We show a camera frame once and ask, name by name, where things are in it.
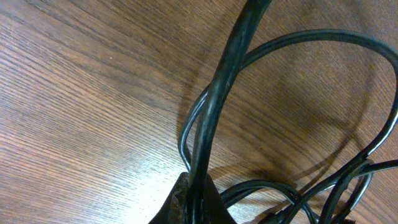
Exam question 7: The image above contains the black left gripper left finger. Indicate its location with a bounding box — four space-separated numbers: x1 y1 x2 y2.
149 172 189 224

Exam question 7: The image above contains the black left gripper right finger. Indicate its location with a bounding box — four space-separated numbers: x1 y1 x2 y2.
203 175 236 224

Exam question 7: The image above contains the black thin USB cable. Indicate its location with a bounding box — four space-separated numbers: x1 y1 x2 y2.
177 29 398 224

